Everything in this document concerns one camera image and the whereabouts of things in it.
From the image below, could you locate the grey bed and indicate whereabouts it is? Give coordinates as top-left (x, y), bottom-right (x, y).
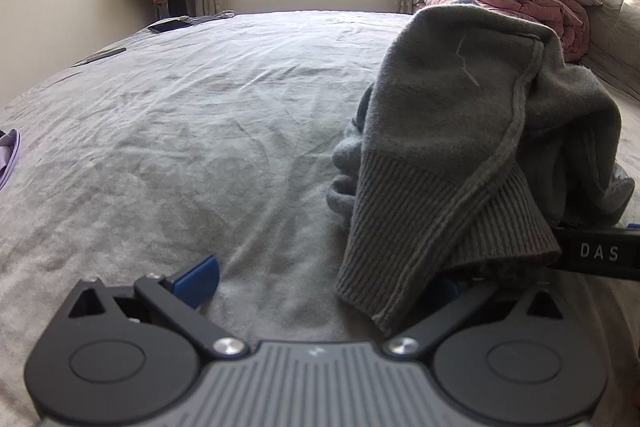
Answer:
top-left (0, 9), bottom-right (640, 427)

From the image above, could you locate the grey quilted headboard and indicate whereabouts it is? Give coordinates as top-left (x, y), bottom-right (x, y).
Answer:
top-left (545, 0), bottom-right (640, 100)

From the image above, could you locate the dark phone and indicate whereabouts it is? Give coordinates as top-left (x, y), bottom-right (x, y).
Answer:
top-left (70, 48), bottom-right (127, 68)

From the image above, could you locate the purple cloth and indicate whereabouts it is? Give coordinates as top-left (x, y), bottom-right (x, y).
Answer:
top-left (0, 129), bottom-right (21, 192)

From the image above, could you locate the tablet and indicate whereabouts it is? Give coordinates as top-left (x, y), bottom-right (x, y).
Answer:
top-left (147, 18), bottom-right (193, 34)

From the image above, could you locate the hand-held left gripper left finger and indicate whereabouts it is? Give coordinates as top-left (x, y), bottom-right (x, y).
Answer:
top-left (67, 254), bottom-right (251, 361)

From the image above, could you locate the grey knitted sweater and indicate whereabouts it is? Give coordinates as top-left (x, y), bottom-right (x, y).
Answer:
top-left (326, 4), bottom-right (636, 338)

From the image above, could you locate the white cable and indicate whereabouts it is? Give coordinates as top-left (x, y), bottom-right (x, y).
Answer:
top-left (190, 9), bottom-right (236, 24)

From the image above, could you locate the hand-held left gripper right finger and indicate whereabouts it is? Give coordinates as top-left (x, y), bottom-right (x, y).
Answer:
top-left (382, 276), bottom-right (568, 361)

